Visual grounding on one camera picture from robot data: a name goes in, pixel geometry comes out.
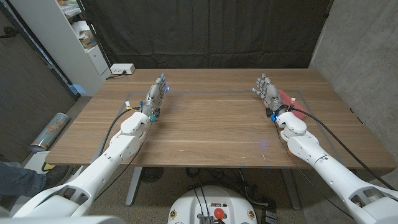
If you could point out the red rectangular block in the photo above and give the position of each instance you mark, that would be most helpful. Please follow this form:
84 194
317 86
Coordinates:
284 95

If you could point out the dark shoe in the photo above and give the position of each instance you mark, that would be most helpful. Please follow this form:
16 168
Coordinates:
57 175

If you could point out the white robot chest shell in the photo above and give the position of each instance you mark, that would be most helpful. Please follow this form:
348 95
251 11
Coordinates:
109 220

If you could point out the person's leg in jeans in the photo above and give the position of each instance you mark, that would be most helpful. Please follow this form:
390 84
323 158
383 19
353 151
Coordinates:
18 180

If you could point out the white paper stack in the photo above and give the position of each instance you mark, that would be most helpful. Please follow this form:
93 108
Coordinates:
80 28

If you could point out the white robot torso base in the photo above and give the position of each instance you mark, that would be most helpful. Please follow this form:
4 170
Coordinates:
211 199

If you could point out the white floor board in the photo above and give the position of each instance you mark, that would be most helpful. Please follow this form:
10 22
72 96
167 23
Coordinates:
34 160

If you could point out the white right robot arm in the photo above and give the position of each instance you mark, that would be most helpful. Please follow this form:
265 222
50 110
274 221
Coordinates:
326 165

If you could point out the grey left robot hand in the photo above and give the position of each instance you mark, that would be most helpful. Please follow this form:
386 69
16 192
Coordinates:
154 99

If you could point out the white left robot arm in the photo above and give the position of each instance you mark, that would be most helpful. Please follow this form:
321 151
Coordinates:
124 146

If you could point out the cardboard box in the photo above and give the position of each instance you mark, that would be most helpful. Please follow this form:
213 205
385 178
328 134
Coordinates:
87 40

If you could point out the grey table leg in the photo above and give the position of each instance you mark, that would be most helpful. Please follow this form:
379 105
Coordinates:
133 186
290 189

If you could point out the white power strip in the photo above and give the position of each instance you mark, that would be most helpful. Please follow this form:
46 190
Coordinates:
122 68

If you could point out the black backdrop stand pole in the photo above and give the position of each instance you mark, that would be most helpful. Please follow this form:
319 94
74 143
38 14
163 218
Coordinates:
104 53

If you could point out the black power brick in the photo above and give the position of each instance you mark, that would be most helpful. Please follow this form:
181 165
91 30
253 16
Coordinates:
269 214

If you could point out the black backdrop curtain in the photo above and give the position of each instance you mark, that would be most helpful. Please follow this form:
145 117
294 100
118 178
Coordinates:
205 31

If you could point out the black round fan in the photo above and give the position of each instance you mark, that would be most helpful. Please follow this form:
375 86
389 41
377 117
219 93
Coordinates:
152 174

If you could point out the red emergency stop button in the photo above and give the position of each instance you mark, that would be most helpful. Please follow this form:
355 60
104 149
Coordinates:
219 213

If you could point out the white shelf cabinet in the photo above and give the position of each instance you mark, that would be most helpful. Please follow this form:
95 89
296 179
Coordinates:
62 46

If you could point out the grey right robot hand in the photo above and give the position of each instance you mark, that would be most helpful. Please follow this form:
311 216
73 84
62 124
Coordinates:
272 96

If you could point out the printed cylindrical can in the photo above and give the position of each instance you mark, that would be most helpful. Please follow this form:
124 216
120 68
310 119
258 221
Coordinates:
49 132

